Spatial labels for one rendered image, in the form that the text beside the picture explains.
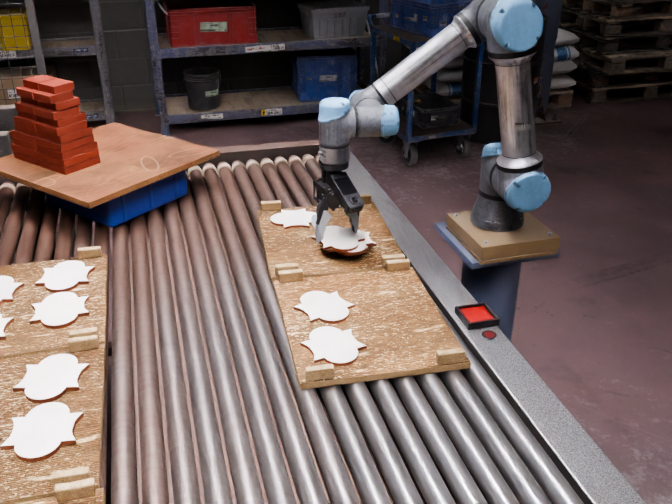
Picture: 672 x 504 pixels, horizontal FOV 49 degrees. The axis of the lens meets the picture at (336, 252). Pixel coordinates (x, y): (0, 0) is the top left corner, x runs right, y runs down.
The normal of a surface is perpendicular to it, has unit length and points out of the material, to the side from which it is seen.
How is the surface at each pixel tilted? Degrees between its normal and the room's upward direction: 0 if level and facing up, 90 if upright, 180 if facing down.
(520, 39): 82
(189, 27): 90
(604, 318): 0
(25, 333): 0
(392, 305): 0
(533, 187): 97
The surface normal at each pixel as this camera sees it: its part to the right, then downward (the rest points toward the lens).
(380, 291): 0.00, -0.89
